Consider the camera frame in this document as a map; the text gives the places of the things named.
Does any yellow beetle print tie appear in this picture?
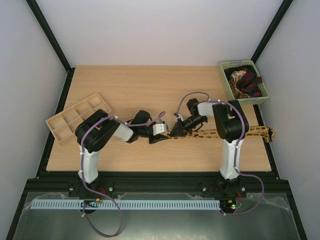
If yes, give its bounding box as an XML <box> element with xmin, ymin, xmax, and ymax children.
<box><xmin>160</xmin><ymin>125</ymin><xmax>276</xmax><ymax>143</ymax></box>

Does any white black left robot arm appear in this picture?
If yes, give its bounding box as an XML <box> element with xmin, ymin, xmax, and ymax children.
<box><xmin>74</xmin><ymin>109</ymin><xmax>168</xmax><ymax>184</ymax></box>

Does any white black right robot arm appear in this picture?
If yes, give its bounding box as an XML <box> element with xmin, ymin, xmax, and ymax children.
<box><xmin>168</xmin><ymin>98</ymin><xmax>249</xmax><ymax>196</ymax></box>

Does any floral patterned tie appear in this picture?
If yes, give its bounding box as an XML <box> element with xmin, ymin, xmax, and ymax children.
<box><xmin>230</xmin><ymin>70</ymin><xmax>247</xmax><ymax>84</ymax></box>

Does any green perforated plastic basket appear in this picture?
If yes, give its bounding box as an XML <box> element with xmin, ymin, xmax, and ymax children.
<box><xmin>219</xmin><ymin>60</ymin><xmax>270</xmax><ymax>105</ymax></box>

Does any wooden compartment tray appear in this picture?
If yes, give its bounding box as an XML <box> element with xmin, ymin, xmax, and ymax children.
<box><xmin>46</xmin><ymin>93</ymin><xmax>111</xmax><ymax>146</ymax></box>

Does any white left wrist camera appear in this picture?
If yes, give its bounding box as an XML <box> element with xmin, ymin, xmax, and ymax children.
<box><xmin>152</xmin><ymin>123</ymin><xmax>168</xmax><ymax>136</ymax></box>

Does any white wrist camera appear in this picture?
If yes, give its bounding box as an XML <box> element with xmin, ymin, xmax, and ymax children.
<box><xmin>173</xmin><ymin>113</ymin><xmax>183</xmax><ymax>121</ymax></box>
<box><xmin>152</xmin><ymin>123</ymin><xmax>168</xmax><ymax>136</ymax></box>

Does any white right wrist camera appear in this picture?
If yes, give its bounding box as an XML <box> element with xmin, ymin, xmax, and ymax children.
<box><xmin>173</xmin><ymin>113</ymin><xmax>183</xmax><ymax>121</ymax></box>

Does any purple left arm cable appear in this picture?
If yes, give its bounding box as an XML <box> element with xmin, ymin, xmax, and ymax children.
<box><xmin>79</xmin><ymin>110</ymin><xmax>167</xmax><ymax>237</ymax></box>

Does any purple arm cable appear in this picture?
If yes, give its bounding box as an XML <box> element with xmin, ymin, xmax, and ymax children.
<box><xmin>174</xmin><ymin>91</ymin><xmax>266</xmax><ymax>217</ymax></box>
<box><xmin>79</xmin><ymin>110</ymin><xmax>167</xmax><ymax>237</ymax></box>

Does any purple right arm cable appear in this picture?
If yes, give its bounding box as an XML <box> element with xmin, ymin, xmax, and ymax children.
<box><xmin>174</xmin><ymin>91</ymin><xmax>266</xmax><ymax>217</ymax></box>

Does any light blue slotted cable duct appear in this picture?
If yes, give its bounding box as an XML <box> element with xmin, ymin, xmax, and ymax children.
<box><xmin>30</xmin><ymin>199</ymin><xmax>221</xmax><ymax>211</ymax></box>

